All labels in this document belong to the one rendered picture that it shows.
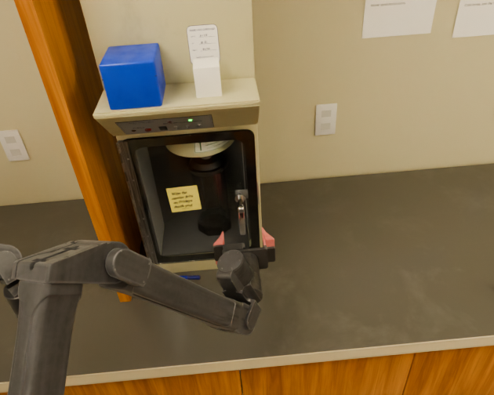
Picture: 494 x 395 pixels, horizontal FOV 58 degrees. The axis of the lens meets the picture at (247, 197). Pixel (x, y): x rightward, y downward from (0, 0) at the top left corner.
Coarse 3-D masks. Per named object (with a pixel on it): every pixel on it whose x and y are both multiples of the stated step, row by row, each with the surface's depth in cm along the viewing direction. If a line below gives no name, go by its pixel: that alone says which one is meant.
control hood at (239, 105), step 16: (224, 80) 94; (240, 80) 93; (176, 96) 89; (192, 96) 88; (224, 96) 88; (240, 96) 87; (256, 96) 87; (96, 112) 85; (112, 112) 85; (128, 112) 85; (144, 112) 85; (160, 112) 86; (176, 112) 86; (192, 112) 87; (208, 112) 88; (224, 112) 88; (240, 112) 89; (256, 112) 90; (112, 128) 92; (208, 128) 98
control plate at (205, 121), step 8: (144, 120) 89; (152, 120) 89; (160, 120) 89; (168, 120) 90; (176, 120) 90; (184, 120) 91; (200, 120) 92; (208, 120) 92; (120, 128) 92; (128, 128) 93; (136, 128) 93; (144, 128) 94; (152, 128) 94; (168, 128) 95; (184, 128) 96; (192, 128) 97; (200, 128) 97
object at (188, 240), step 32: (160, 160) 104; (192, 160) 105; (224, 160) 105; (160, 192) 110; (224, 192) 111; (256, 192) 112; (160, 224) 116; (192, 224) 117; (224, 224) 117; (256, 224) 118; (160, 256) 123; (192, 256) 124
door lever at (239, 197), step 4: (236, 196) 112; (240, 196) 112; (244, 196) 112; (236, 200) 112; (240, 200) 111; (244, 200) 112; (240, 204) 110; (240, 208) 108; (244, 208) 109; (240, 212) 108; (244, 212) 109; (240, 216) 110; (244, 216) 110; (240, 220) 110; (244, 220) 110; (240, 224) 111; (244, 224) 111; (240, 228) 112; (244, 228) 112; (240, 232) 113; (244, 232) 113
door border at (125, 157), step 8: (120, 144) 101; (128, 152) 102; (128, 160) 103; (128, 168) 105; (128, 176) 106; (136, 184) 108; (136, 192) 109; (136, 200) 111; (136, 208) 112; (144, 216) 114; (144, 224) 115; (144, 232) 117; (144, 240) 119; (152, 248) 121; (152, 256) 123
